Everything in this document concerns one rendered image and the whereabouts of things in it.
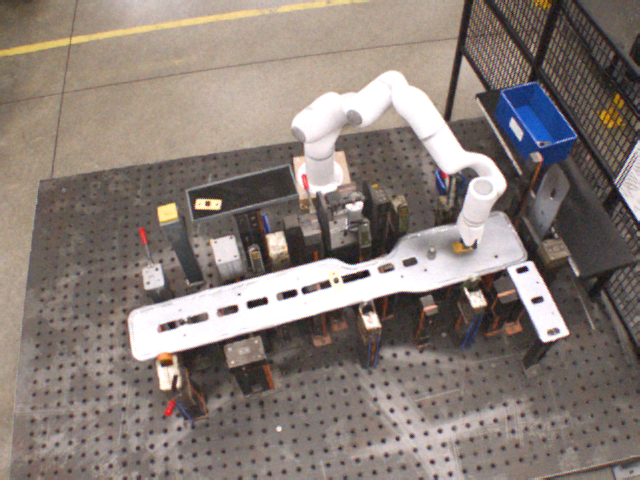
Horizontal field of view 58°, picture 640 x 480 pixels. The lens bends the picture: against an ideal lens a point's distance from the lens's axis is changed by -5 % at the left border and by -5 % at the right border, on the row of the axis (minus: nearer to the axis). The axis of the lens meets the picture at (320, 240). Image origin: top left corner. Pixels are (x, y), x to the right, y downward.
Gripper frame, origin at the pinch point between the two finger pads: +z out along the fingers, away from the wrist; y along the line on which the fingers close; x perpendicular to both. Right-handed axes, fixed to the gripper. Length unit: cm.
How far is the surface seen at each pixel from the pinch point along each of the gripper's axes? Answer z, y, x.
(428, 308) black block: 4.1, 18.1, -20.2
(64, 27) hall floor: 105, -317, -168
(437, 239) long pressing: 3.3, -5.5, -7.9
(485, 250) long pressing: 3.2, 3.6, 6.4
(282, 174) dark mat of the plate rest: -13, -37, -55
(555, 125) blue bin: -6, -35, 51
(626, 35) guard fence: 53, -129, 170
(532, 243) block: 5.9, 4.7, 25.0
